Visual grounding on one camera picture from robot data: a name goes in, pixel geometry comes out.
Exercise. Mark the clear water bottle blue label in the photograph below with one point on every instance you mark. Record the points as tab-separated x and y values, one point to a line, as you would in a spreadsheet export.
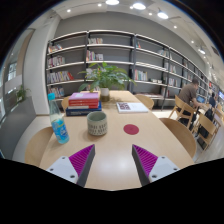
57	120

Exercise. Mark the wooden chair near left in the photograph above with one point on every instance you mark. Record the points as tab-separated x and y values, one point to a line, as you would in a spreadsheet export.
37	145

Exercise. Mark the stack of red blue books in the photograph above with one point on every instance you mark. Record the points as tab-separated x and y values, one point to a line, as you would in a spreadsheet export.
83	103

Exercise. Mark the wooden chair under person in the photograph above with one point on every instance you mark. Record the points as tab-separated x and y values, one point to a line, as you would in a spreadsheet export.
183	110

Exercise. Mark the wooden chair far left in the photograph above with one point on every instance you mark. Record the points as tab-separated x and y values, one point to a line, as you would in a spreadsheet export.
65	103

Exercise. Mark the wooden chair far right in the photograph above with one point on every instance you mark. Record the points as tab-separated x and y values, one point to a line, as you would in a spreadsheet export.
148	102

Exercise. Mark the seated person in brown shirt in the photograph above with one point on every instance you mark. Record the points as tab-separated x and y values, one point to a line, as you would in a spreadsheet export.
187	95

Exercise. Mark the small plant by window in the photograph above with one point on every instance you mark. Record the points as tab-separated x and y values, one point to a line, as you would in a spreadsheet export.
21	94

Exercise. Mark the patterned ceramic cup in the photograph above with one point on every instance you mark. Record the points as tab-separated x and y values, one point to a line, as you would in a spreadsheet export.
97	123

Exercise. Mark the large grey bookshelf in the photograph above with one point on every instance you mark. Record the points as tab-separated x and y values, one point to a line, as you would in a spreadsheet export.
156	69

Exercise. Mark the white book with red title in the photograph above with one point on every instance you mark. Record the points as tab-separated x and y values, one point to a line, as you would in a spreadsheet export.
127	107

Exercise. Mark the wooden chair near right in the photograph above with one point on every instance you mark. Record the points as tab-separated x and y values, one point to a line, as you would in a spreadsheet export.
183	134

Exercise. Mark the green potted plant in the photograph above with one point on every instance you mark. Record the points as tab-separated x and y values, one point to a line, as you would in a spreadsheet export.
104	76

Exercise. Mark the red round coaster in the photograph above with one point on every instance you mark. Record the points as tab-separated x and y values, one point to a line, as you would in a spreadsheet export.
131	129

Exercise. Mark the wooden chair right foreground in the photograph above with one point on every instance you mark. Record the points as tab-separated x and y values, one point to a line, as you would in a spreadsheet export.
204	123

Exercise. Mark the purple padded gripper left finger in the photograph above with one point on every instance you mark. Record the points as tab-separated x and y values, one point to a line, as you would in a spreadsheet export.
76	167

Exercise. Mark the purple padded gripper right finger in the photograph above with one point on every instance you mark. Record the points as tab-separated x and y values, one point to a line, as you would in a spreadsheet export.
150	167

